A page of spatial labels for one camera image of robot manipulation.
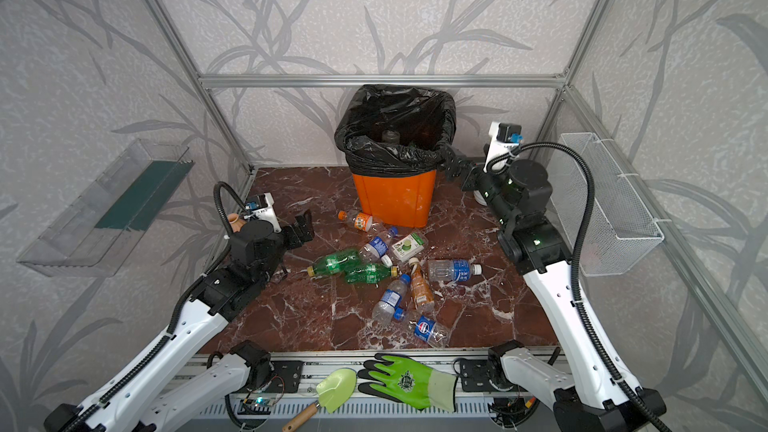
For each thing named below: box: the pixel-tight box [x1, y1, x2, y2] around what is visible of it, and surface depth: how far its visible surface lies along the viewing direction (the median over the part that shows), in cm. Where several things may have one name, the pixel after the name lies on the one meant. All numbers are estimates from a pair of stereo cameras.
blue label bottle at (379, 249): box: [365, 237, 393, 267], surface depth 96 cm
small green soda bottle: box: [346, 263, 391, 285], surface depth 88 cm
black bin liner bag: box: [334, 83, 456, 175], surface depth 88 cm
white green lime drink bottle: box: [391, 232, 425, 262], surface depth 96 cm
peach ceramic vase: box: [228, 213, 246, 233], surface depth 93 cm
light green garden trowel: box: [282, 368, 357, 432], surface depth 74 cm
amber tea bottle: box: [409, 257, 434, 313], surface depth 86 cm
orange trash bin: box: [352, 170, 437, 228], surface depth 104 cm
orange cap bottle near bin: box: [337, 210, 385, 235], surface depth 101 cm
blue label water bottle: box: [427, 259, 482, 282], surface depth 89 cm
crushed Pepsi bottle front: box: [408, 315, 448, 348], surface depth 79 cm
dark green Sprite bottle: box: [307, 249, 360, 277], surface depth 91 cm
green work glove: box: [357, 353, 458, 412], surface depth 74 cm
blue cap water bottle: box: [372, 274, 411, 328], surface depth 84 cm
